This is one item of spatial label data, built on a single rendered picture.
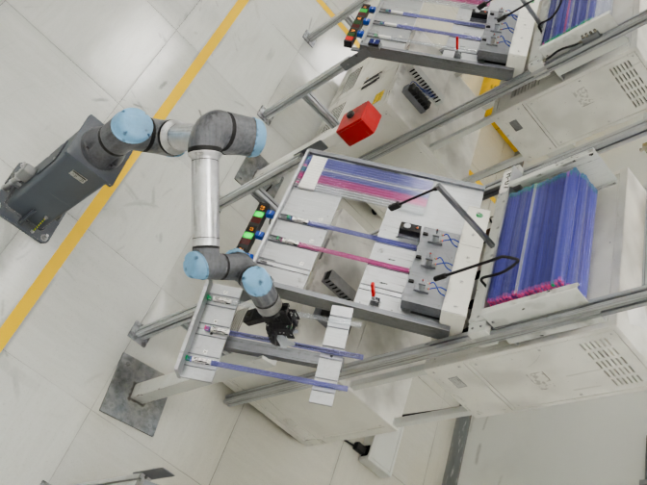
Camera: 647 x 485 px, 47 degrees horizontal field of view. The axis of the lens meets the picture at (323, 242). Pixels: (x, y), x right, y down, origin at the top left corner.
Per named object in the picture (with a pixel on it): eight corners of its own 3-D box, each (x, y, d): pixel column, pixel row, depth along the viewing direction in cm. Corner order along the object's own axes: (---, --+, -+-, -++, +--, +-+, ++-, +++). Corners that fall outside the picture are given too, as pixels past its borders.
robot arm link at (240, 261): (217, 243, 212) (236, 266, 205) (247, 246, 220) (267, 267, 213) (207, 267, 215) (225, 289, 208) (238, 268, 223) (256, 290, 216)
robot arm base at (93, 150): (72, 151, 244) (87, 139, 237) (92, 119, 253) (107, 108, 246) (110, 179, 251) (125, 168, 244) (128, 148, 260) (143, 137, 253)
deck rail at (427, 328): (245, 290, 261) (244, 278, 256) (247, 285, 262) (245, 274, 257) (447, 342, 246) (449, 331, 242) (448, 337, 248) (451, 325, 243)
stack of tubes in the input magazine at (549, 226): (485, 303, 232) (563, 281, 214) (509, 192, 264) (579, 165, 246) (507, 327, 237) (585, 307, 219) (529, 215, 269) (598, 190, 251)
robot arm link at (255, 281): (256, 258, 209) (272, 274, 203) (268, 281, 217) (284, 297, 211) (233, 274, 207) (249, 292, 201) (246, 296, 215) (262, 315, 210)
